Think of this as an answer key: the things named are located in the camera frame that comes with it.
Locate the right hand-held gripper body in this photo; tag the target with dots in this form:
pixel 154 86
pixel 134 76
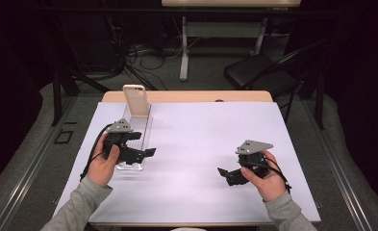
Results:
pixel 254 147

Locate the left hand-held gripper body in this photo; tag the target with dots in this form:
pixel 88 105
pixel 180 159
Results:
pixel 120 126

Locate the clear plastic packaging box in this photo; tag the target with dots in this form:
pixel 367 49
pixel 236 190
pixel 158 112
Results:
pixel 144 126

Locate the beige phone case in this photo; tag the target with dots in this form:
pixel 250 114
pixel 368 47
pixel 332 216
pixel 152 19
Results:
pixel 135 102

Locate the person's right hand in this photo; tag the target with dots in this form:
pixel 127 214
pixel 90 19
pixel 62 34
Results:
pixel 270 184

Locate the person's left hand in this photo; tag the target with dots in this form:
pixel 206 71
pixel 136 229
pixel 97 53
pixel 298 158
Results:
pixel 101 168

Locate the light wooden table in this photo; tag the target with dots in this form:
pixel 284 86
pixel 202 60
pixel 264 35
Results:
pixel 193 96

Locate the black metal stand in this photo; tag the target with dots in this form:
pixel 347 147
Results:
pixel 56 96

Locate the black chair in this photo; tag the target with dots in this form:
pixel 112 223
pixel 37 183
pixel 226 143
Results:
pixel 257 72

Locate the white-framed desk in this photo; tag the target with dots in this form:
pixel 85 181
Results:
pixel 221 30

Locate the metal floor rail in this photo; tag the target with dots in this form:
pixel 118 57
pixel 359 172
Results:
pixel 32 166
pixel 337 166

